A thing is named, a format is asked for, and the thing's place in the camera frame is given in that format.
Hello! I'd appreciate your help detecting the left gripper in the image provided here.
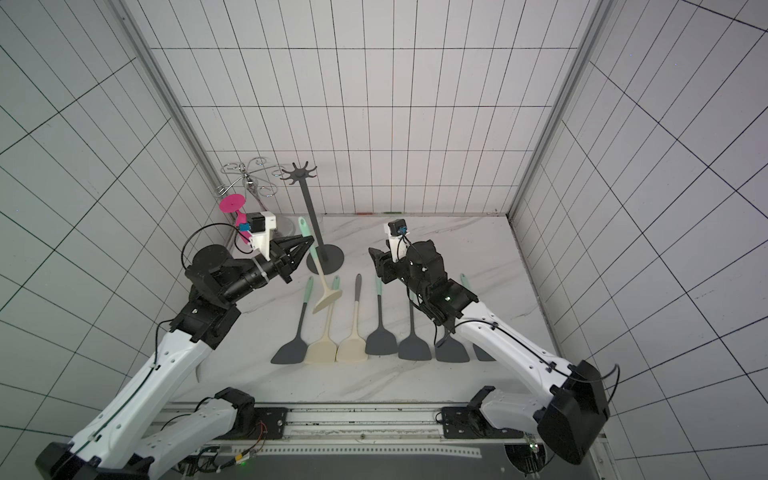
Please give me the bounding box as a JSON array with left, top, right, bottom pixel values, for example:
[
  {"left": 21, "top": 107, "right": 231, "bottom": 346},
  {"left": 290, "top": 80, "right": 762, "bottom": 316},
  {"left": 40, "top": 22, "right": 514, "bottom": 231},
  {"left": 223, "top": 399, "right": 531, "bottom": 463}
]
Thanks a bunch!
[{"left": 222, "top": 234, "right": 316, "bottom": 301}]

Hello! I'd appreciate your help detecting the beige spoon green handle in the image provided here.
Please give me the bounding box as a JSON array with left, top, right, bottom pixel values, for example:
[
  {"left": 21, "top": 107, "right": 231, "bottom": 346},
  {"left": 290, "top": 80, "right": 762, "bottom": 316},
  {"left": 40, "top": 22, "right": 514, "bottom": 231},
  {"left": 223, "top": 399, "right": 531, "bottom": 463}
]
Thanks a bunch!
[{"left": 298, "top": 217, "right": 343, "bottom": 313}]

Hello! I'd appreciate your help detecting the grey utensil green handle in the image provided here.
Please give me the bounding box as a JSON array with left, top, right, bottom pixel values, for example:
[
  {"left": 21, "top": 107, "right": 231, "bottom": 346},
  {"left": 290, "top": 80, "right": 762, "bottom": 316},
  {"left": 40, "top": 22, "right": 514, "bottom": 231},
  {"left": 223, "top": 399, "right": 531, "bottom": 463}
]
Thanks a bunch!
[{"left": 365, "top": 278, "right": 398, "bottom": 356}]

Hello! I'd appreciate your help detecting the beige spatula grey handle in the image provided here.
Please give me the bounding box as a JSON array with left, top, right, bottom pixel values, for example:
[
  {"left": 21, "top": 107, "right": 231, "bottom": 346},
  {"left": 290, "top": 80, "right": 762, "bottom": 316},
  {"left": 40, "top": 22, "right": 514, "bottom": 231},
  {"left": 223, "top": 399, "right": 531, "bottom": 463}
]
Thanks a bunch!
[{"left": 336, "top": 273, "right": 368, "bottom": 364}]

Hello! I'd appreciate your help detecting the beige spatula green handle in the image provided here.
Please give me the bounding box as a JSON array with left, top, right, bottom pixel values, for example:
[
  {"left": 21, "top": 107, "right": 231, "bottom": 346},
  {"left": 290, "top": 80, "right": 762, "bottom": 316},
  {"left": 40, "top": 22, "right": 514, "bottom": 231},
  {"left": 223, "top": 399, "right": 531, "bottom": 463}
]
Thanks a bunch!
[{"left": 304, "top": 275, "right": 342, "bottom": 364}]

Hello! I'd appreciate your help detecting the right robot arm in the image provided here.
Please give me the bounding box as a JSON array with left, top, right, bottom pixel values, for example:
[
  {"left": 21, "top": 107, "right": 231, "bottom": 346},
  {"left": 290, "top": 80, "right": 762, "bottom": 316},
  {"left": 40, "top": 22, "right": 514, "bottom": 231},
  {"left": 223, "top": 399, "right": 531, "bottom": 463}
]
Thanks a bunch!
[{"left": 369, "top": 237, "right": 610, "bottom": 465}]

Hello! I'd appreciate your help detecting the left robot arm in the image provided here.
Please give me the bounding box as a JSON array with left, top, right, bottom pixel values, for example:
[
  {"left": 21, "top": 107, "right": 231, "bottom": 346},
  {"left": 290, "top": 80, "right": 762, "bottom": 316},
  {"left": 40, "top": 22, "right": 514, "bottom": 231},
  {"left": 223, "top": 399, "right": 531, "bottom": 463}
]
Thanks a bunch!
[{"left": 35, "top": 235, "right": 314, "bottom": 479}]

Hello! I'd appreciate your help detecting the grey utensil rack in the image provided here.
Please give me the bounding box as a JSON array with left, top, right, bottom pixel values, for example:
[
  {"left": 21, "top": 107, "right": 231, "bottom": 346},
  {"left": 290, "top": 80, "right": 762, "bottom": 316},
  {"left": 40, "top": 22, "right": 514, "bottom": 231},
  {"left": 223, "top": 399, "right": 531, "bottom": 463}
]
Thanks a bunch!
[{"left": 281, "top": 162, "right": 344, "bottom": 274}]

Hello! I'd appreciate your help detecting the pink plastic wine glass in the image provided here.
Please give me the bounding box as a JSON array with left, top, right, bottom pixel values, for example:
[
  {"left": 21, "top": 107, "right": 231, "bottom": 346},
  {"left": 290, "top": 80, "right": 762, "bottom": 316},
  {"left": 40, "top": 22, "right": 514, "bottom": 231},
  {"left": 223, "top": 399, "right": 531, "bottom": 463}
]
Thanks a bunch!
[{"left": 219, "top": 194, "right": 251, "bottom": 244}]

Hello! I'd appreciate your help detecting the chrome glass holder stand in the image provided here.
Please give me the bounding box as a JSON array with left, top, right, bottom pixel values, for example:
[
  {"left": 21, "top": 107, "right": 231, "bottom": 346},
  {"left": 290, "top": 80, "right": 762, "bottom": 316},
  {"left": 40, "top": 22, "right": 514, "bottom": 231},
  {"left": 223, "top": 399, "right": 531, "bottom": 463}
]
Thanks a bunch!
[{"left": 217, "top": 157, "right": 295, "bottom": 238}]

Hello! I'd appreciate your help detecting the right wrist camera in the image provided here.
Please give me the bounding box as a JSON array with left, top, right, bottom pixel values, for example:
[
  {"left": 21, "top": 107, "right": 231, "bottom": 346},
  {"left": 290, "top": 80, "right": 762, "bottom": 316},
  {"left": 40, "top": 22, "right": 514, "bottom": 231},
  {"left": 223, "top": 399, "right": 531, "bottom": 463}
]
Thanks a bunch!
[{"left": 385, "top": 219, "right": 408, "bottom": 263}]

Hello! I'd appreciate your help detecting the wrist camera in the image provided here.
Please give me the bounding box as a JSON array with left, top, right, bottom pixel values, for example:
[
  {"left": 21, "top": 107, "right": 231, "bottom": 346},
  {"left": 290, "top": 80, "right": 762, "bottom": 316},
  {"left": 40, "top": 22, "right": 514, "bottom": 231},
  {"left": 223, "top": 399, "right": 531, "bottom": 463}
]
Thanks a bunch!
[
  {"left": 236, "top": 211, "right": 276, "bottom": 260},
  {"left": 385, "top": 219, "right": 408, "bottom": 263}
]

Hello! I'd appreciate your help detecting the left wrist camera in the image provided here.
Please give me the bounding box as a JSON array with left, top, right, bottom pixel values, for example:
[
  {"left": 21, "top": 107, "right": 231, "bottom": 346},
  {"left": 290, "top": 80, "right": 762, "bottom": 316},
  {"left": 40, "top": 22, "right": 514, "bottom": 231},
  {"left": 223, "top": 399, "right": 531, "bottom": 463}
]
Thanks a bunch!
[{"left": 236, "top": 211, "right": 276, "bottom": 260}]

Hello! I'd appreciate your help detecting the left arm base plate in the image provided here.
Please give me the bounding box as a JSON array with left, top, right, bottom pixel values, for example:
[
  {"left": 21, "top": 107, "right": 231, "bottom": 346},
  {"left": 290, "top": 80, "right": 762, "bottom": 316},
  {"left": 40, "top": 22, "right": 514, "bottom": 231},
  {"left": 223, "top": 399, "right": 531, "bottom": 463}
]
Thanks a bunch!
[{"left": 215, "top": 407, "right": 288, "bottom": 442}]

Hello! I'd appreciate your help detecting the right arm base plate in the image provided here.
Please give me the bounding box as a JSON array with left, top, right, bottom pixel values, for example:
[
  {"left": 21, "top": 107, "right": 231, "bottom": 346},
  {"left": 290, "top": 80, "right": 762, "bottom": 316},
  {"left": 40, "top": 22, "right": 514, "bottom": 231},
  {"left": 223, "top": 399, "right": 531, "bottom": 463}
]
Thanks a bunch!
[{"left": 436, "top": 406, "right": 524, "bottom": 440}]

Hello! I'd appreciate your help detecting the left base cable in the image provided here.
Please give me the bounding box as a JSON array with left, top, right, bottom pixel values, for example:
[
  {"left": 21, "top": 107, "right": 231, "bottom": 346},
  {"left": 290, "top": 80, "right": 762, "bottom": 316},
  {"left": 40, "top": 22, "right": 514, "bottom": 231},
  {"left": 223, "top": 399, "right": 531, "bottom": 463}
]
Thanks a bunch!
[{"left": 157, "top": 413, "right": 269, "bottom": 476}]

